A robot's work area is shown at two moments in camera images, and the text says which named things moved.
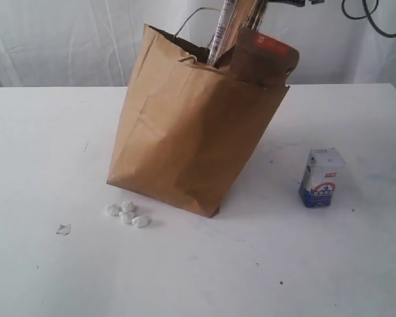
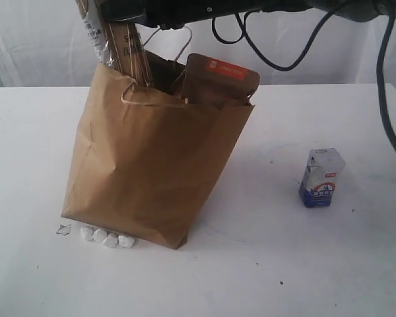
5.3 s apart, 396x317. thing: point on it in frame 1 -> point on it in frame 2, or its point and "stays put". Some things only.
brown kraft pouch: (261, 60) -> (210, 82)
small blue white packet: (317, 185) stays put
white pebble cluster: (126, 212) -> (109, 240)
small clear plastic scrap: (64, 229) stays put
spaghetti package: (235, 14) -> (117, 45)
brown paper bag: (189, 132) -> (143, 159)
